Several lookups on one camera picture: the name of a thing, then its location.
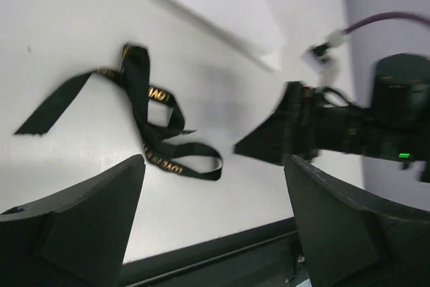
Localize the black printed ribbon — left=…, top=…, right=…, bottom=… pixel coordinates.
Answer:
left=15, top=44, right=223, bottom=181

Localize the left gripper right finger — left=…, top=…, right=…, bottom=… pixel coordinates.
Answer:
left=284, top=156, right=429, bottom=286

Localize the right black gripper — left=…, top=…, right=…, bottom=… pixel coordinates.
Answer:
left=233, top=81, right=356, bottom=166

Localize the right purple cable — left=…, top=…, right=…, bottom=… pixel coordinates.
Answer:
left=344, top=11, right=430, bottom=36

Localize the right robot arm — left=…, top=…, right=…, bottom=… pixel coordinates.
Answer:
left=234, top=53, right=429, bottom=183

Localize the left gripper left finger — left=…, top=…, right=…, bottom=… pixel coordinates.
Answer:
left=1, top=155, right=145, bottom=286

